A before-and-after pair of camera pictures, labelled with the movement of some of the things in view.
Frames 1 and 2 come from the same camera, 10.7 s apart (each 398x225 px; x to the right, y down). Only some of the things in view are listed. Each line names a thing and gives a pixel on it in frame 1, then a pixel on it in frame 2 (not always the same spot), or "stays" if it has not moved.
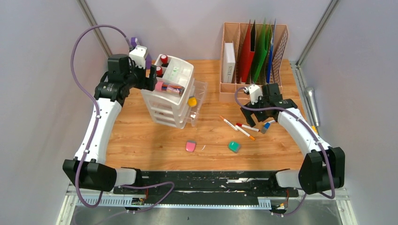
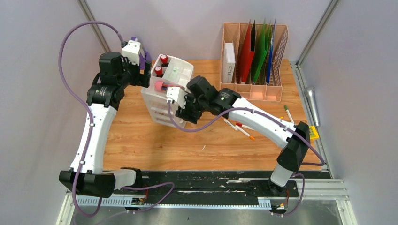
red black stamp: x=159 y=71 stays
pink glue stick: x=170 y=87 stays
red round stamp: x=164 y=59 stays
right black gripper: x=247 y=114 to x=186 y=113
